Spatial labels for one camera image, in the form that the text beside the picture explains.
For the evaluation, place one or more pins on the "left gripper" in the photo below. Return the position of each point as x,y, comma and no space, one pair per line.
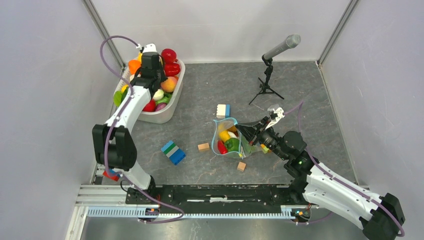
163,76

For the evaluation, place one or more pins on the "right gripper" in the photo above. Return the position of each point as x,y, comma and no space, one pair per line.
250,131

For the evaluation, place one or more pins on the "white toy radish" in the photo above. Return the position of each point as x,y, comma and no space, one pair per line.
232,134

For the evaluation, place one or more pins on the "green toy bell pepper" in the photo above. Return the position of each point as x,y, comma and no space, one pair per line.
233,145

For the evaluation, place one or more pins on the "clear zip top bag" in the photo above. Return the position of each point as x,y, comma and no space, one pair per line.
245,148

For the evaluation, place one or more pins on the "small red toy chili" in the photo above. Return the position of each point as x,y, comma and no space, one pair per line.
222,147

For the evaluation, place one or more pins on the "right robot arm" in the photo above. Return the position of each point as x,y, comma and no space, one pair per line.
379,217

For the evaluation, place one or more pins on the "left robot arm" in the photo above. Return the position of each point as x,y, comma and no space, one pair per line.
113,144

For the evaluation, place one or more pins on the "red toy bell pepper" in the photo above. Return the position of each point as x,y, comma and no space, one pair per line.
171,69

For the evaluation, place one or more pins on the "orange toy pepper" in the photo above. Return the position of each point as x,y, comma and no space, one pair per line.
133,66

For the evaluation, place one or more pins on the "orange toy peach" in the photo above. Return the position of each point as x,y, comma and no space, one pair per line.
169,85

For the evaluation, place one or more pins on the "white green toy leek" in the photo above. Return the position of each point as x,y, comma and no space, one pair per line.
158,95

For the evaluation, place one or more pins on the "blue orange green brick stack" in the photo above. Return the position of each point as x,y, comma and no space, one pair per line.
265,149

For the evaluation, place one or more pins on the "red toy apple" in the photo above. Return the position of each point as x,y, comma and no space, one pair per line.
169,55

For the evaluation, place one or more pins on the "red toy tomato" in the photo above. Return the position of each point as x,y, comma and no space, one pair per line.
150,107

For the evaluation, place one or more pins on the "purple toy onion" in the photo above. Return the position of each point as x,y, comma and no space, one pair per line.
160,106

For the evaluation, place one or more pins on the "small wooden cube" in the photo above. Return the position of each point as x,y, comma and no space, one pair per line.
241,166

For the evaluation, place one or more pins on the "white plastic basket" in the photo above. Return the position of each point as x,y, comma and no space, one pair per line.
164,115

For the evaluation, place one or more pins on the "black tripod mic stand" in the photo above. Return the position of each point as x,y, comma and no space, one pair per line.
264,85

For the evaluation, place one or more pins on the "long wooden block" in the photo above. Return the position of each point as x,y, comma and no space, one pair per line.
203,147

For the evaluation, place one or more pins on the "blue green white brick stack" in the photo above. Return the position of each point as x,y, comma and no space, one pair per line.
173,152

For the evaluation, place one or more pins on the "grey microphone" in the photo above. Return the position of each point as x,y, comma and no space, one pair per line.
290,42

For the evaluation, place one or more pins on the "red blue brick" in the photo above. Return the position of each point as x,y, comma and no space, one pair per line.
110,174

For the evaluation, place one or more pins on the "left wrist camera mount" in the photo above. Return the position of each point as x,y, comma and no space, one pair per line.
149,48

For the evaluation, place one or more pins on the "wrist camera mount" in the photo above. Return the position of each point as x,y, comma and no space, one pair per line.
149,48
276,113

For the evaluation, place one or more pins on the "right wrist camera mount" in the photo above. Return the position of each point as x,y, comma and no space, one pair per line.
276,113

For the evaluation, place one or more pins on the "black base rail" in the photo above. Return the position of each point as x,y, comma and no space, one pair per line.
217,199

